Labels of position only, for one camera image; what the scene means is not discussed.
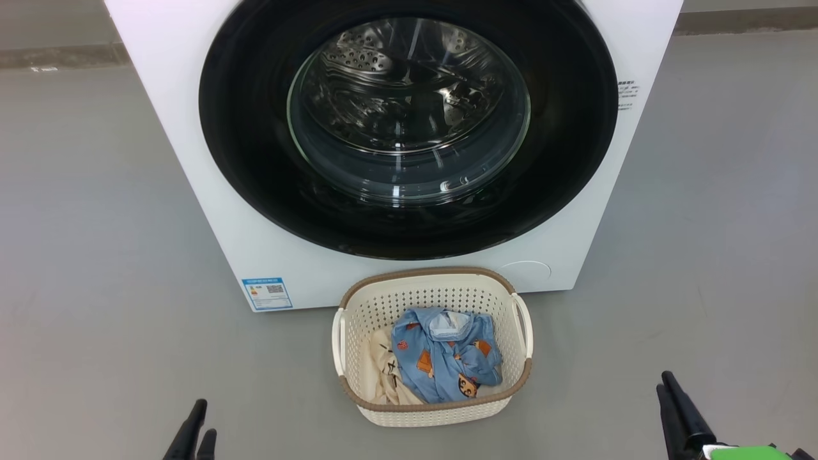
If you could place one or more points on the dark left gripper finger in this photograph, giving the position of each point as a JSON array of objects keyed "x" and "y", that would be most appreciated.
[
  {"x": 185, "y": 437},
  {"x": 206, "y": 447}
]

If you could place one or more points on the blue cartoon print garment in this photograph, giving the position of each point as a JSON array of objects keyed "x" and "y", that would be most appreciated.
[{"x": 447, "y": 364}]

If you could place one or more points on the perforated steel washer drum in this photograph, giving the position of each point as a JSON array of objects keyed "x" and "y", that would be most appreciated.
[{"x": 383, "y": 83}]

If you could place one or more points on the white front-load washing machine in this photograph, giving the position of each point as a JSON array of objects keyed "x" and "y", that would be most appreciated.
[{"x": 192, "y": 160}]

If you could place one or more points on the blue energy label sticker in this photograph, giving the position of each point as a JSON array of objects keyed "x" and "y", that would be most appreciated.
[{"x": 267, "y": 294}]

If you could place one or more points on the black washer door glass window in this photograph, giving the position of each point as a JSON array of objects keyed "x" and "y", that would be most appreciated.
[{"x": 255, "y": 160}]

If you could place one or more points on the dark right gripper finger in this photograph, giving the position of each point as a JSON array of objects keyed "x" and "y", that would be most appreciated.
[
  {"x": 670, "y": 434},
  {"x": 693, "y": 428}
]

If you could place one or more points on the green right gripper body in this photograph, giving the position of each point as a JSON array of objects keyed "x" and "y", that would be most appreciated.
[{"x": 748, "y": 453}]

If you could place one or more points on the cream perforated laundry basket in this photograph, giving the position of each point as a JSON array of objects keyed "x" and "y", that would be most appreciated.
[{"x": 358, "y": 306}]

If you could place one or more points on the cream garment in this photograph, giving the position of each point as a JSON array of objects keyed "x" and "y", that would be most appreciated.
[{"x": 378, "y": 370}]

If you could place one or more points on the round white filter cover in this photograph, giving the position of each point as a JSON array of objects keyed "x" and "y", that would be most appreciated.
[{"x": 525, "y": 276}]

